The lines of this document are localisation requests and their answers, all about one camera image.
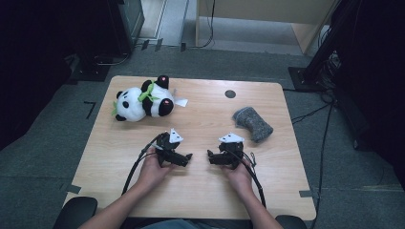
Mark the black flat stand base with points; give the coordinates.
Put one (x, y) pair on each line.
(90, 71)

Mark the light wooden furniture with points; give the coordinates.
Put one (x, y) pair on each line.
(270, 9)

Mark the black chair armrest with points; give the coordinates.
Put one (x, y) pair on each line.
(291, 222)
(74, 211)

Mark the black cabinet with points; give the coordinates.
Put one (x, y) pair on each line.
(127, 22)

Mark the black and white panda plush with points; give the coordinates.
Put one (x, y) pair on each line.
(133, 105)

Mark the person's right hand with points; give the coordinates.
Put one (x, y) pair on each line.
(242, 178)

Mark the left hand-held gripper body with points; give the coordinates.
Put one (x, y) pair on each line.
(167, 144)

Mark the dark round table grommet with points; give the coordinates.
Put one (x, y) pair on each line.
(230, 94)

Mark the person's left hand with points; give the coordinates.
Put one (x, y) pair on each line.
(153, 173)

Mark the grey fuzzy scarf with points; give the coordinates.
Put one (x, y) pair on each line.
(254, 124)

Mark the grey floor tape piece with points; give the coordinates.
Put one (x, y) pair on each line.
(306, 193)
(74, 189)

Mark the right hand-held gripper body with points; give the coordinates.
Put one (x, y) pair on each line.
(234, 149)

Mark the black metal stand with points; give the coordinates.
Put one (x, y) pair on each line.
(321, 57)

